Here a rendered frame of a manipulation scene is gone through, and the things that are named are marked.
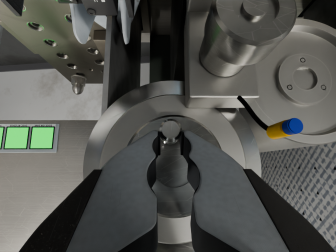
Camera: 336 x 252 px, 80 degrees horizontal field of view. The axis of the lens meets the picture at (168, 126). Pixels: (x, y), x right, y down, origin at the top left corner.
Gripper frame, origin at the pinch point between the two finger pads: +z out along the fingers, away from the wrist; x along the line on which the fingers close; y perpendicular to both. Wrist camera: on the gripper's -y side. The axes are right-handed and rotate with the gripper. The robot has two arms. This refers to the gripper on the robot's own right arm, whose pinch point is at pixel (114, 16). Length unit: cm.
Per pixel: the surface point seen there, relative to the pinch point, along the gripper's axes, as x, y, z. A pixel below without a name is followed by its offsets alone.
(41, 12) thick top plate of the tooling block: -12.6, -6.2, 7.0
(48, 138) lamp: -22.4, 9.5, 29.4
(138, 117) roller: 3.2, 12.1, -3.4
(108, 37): 0.1, 4.0, -2.0
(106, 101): 0.1, 10.3, -2.0
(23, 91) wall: -167, -73, 220
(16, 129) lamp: -30.2, 7.4, 29.4
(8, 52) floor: -170, -109, 192
